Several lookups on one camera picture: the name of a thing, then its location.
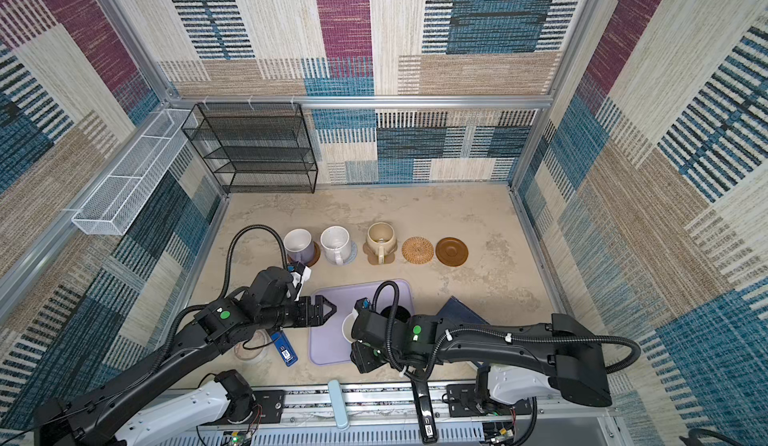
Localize black stapler on rail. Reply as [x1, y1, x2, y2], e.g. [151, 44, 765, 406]
[411, 376, 438, 445]

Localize blue hardcover book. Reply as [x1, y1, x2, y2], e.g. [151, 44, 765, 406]
[437, 296, 488, 325]

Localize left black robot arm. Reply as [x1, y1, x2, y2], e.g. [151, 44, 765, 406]
[34, 266, 336, 445]

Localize lavender plastic tray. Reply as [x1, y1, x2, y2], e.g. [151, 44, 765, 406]
[309, 281, 380, 366]

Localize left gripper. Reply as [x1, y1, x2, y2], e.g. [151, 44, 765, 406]
[258, 293, 338, 331]

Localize small brown wooden coaster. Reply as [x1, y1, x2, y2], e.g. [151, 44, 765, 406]
[435, 237, 469, 267]

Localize black mug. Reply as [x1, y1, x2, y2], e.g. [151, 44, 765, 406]
[380, 305, 411, 323]

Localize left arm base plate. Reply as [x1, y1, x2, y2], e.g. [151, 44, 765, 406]
[246, 389, 286, 427]

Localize brown round saucer coaster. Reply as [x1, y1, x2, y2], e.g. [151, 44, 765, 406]
[287, 241, 321, 267]

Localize brown flower cork coaster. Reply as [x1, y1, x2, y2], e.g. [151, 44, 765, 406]
[363, 242, 397, 266]

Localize blue black stapler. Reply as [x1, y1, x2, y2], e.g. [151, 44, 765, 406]
[270, 330, 298, 367]

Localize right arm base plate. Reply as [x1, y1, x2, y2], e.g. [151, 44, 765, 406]
[441, 383, 533, 417]

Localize blue grey knitted coaster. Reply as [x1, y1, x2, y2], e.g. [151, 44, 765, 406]
[323, 241, 358, 266]

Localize black wire shelf rack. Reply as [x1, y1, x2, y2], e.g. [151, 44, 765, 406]
[181, 102, 318, 194]

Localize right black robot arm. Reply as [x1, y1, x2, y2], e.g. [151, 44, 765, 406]
[351, 280, 641, 407]

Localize clear tape roll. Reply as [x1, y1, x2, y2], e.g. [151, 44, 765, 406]
[234, 329, 271, 363]

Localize white wire mesh basket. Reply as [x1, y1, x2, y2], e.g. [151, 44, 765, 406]
[72, 108, 189, 236]

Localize white speckled mug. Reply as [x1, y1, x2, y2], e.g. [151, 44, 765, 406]
[320, 225, 352, 266]

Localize light blue handle bar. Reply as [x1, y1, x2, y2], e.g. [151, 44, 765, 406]
[327, 379, 350, 430]

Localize woven rattan round coaster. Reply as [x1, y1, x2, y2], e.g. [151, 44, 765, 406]
[401, 236, 434, 265]

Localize beige ceramic mug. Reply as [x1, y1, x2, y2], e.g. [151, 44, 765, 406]
[365, 222, 397, 262]

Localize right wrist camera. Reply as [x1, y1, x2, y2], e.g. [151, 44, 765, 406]
[351, 297, 370, 320]

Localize white mug blue handle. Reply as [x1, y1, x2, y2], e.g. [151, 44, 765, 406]
[341, 311, 358, 344]

